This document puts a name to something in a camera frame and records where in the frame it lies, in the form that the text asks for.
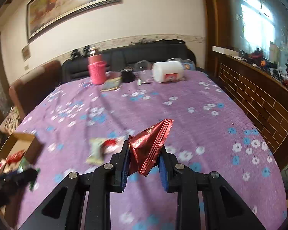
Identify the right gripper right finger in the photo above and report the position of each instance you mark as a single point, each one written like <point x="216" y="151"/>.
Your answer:
<point x="170" y="171"/>

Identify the purple floral tablecloth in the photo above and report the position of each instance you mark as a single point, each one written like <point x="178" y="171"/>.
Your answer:
<point x="80" y="128"/>

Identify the patterned blanket on bench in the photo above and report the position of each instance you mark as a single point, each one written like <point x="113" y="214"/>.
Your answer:
<point x="13" y="120"/>

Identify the small booklet on table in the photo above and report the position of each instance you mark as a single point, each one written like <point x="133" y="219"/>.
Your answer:
<point x="111" y="84"/>

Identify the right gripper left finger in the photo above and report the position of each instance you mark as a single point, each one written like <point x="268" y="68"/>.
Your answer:
<point x="121" y="163"/>

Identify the black clamp on sofa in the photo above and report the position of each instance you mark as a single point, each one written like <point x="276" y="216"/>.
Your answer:
<point x="75" y="54"/>
<point x="86" y="51"/>

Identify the framed landscape painting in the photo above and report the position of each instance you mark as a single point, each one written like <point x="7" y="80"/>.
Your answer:
<point x="42" y="15"/>

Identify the white red snack sachet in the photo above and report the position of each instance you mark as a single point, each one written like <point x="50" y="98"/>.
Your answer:
<point x="113" y="146"/>

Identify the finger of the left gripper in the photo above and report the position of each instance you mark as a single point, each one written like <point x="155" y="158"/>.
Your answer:
<point x="10" y="178"/>

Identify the white plastic jar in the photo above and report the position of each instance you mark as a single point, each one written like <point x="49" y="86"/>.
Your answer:
<point x="167" y="71"/>

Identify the green white candy packet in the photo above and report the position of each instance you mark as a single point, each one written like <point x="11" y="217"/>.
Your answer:
<point x="28" y="174"/>

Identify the black leather sofa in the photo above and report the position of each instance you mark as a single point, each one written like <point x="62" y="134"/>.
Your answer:
<point x="122" y="57"/>

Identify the beige green snack packet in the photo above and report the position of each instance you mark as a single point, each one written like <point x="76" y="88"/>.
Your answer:
<point x="96" y="153"/>

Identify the brown fabric armchair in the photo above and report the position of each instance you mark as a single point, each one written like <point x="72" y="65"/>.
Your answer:
<point x="32" y="88"/>

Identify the black small pouch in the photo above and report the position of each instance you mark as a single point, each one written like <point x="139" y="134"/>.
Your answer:
<point x="127" y="75"/>

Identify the dark red foil snack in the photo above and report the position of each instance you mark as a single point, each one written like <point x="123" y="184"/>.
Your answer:
<point x="146" y="146"/>

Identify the pink knitted sleeve thermos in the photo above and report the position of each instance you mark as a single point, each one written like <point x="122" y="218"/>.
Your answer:
<point x="96" y="66"/>

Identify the shallow cardboard box tray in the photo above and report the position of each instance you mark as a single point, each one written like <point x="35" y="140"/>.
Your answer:
<point x="17" y="147"/>

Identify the red white snack packet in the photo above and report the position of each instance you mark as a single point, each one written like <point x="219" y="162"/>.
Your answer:
<point x="11" y="162"/>

